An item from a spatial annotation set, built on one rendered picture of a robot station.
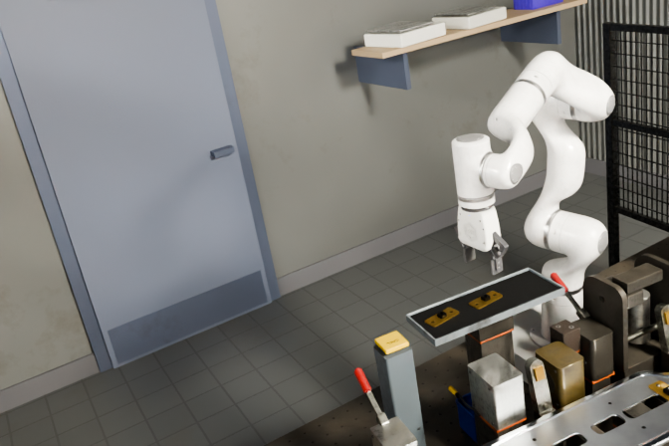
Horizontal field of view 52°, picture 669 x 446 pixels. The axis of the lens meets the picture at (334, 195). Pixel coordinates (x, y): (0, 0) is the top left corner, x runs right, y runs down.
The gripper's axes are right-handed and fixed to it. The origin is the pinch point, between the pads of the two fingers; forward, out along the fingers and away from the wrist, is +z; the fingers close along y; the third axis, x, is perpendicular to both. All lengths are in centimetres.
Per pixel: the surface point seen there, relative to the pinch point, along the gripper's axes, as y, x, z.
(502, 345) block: 4.6, -0.6, 21.1
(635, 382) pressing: 30.4, 14.6, 26.3
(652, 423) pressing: 40.7, 5.7, 26.2
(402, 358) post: 0.4, -26.9, 13.5
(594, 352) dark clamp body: 21.2, 12.6, 21.7
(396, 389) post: 0.0, -29.6, 20.8
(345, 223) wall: -247, 102, 97
